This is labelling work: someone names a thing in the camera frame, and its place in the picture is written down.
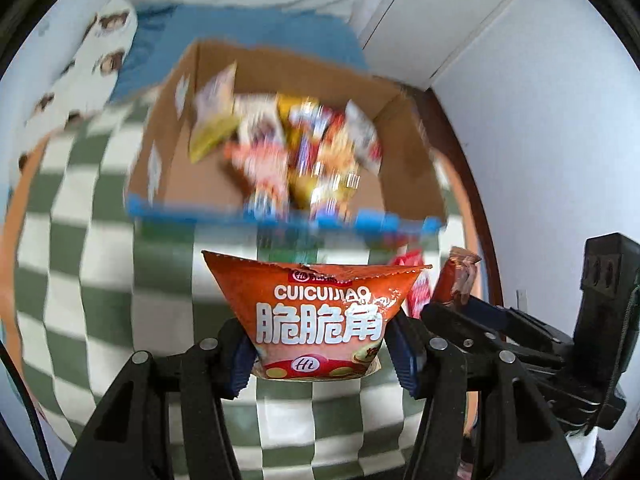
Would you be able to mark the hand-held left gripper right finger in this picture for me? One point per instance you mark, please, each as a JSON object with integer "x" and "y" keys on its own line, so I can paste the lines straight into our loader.
{"x": 405, "y": 360}

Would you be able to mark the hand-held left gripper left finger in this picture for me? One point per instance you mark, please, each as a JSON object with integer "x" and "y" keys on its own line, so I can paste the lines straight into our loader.
{"x": 240, "y": 360}

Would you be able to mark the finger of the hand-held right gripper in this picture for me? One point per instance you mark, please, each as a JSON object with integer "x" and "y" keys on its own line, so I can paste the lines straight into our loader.
{"x": 490, "y": 315}
{"x": 450, "y": 322}

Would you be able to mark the orange panda snack packet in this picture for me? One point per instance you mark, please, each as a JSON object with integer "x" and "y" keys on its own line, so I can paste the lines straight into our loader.
{"x": 320, "y": 320}

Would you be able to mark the cardboard box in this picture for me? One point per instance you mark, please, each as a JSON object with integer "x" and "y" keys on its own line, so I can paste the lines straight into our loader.
{"x": 200, "y": 180}

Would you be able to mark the large yellow noodle snack bag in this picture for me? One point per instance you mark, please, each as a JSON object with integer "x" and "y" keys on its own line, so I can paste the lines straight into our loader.
{"x": 305, "y": 185}

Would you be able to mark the long red snack packet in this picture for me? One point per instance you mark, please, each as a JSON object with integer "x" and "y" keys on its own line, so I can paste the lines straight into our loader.
{"x": 419, "y": 292}

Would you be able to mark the green checked cloth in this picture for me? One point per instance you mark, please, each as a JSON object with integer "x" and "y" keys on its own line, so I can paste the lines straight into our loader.
{"x": 90, "y": 285}

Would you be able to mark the white door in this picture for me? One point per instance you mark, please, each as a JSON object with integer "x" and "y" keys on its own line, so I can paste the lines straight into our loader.
{"x": 440, "y": 15}

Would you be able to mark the bear print pillow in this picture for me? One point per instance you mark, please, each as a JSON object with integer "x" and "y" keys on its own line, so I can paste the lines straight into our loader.
{"x": 75, "y": 75}

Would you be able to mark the blue bed sheet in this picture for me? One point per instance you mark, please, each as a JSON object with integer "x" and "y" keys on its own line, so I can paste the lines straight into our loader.
{"x": 240, "y": 25}

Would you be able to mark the white wall socket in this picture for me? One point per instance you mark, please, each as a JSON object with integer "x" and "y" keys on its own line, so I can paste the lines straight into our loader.
{"x": 521, "y": 296}

